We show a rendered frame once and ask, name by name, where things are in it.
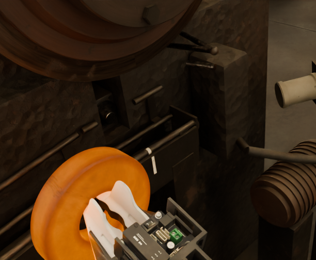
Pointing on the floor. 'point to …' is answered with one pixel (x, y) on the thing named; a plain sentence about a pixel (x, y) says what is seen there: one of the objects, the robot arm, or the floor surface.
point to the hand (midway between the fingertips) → (92, 199)
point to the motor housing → (290, 202)
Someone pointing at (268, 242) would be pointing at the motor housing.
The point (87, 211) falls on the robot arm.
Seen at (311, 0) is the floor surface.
